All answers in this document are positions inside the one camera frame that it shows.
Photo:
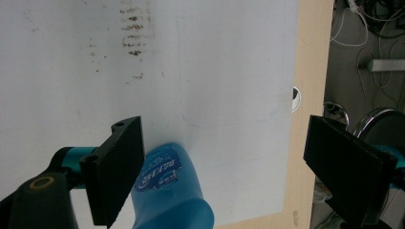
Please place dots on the blue plastic bottle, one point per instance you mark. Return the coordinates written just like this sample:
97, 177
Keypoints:
170, 191

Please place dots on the grey metal bar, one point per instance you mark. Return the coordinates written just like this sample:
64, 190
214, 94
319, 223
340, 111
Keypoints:
388, 65

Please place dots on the chrome chair frame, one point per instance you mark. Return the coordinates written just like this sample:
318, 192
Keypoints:
371, 118

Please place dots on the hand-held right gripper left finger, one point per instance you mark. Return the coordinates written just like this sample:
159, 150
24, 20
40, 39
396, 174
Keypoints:
114, 168

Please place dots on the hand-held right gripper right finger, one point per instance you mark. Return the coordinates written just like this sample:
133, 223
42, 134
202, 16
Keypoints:
347, 162

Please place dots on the round black and white sticker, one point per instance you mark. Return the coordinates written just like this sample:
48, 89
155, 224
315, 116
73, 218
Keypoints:
295, 98

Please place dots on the black chair seat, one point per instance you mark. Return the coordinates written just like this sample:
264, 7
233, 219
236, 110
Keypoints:
387, 130

